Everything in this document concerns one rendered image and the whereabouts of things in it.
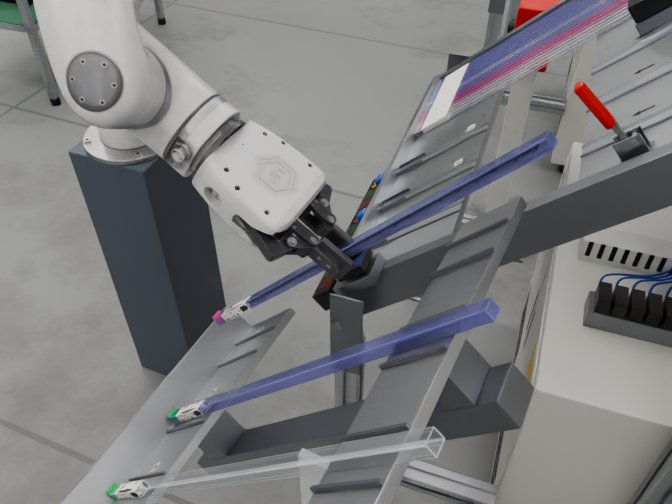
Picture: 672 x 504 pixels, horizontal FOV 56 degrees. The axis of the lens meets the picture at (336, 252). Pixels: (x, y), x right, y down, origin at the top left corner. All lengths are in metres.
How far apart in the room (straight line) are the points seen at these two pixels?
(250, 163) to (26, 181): 2.05
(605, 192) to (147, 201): 0.87
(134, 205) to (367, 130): 1.47
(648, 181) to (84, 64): 0.56
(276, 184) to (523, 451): 0.70
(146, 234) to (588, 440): 0.92
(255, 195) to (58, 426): 1.29
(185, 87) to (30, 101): 2.53
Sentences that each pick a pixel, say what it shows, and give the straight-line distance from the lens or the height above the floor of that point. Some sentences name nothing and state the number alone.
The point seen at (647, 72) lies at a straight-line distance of 0.94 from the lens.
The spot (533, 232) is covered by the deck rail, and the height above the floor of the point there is 0.91.
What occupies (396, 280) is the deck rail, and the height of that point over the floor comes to 0.77.
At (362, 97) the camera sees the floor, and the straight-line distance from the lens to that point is 2.87.
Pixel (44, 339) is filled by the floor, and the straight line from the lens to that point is 2.00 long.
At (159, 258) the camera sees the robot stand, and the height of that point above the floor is 0.47.
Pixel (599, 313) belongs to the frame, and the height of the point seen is 0.65.
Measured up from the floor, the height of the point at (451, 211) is 0.84.
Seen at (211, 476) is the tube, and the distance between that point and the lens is 0.58.
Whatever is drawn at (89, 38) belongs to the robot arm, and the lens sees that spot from 0.56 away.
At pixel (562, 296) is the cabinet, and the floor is 0.62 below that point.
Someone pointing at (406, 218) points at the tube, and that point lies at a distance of 0.56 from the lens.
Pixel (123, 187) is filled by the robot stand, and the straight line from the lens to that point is 1.33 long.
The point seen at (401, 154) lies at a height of 0.73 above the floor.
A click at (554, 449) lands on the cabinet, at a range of 1.13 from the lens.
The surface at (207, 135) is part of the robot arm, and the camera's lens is 0.60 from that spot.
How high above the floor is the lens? 1.42
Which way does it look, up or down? 43 degrees down
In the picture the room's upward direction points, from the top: straight up
